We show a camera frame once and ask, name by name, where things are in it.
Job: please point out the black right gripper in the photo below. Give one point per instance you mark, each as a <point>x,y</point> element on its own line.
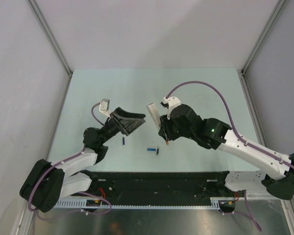
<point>165,131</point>

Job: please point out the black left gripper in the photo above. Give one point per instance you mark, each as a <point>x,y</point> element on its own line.
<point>126,126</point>

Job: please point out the white remote control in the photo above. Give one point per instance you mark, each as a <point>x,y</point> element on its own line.
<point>152,109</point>

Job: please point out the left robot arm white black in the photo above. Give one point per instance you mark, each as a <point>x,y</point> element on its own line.
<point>48,182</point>

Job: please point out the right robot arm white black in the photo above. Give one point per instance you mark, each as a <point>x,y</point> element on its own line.
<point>275,171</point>

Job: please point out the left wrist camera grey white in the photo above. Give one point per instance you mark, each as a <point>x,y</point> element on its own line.
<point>104,107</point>

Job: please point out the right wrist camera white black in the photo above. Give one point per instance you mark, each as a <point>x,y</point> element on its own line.
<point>170,102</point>

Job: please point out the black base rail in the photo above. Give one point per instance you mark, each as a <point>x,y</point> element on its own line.
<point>173,188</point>

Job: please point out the white slotted cable duct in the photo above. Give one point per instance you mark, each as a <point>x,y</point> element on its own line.
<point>92,203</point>

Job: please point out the left aluminium frame post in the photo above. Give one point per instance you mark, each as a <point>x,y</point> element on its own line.
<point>40,18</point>

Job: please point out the aluminium frame post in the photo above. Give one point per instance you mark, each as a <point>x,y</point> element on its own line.
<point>269,25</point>
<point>40,18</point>

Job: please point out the right aluminium frame post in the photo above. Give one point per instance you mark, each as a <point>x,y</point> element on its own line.
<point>269,25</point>

